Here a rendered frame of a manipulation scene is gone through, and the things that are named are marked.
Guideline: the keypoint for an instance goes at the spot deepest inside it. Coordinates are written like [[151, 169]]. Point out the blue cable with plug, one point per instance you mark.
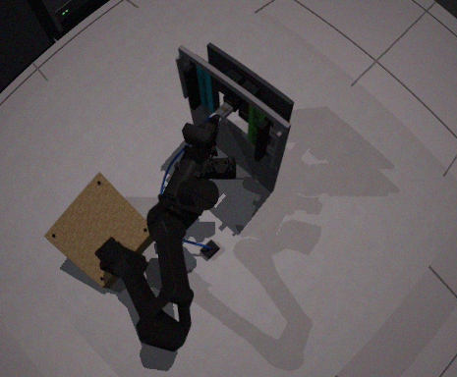
[[224, 111]]

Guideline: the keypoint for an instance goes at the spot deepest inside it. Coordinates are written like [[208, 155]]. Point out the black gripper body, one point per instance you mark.
[[201, 141]]

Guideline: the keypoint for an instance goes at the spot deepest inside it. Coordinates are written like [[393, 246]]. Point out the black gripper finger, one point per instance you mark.
[[211, 123], [213, 148]]

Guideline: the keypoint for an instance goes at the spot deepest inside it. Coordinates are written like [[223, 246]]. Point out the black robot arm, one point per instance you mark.
[[180, 205]]

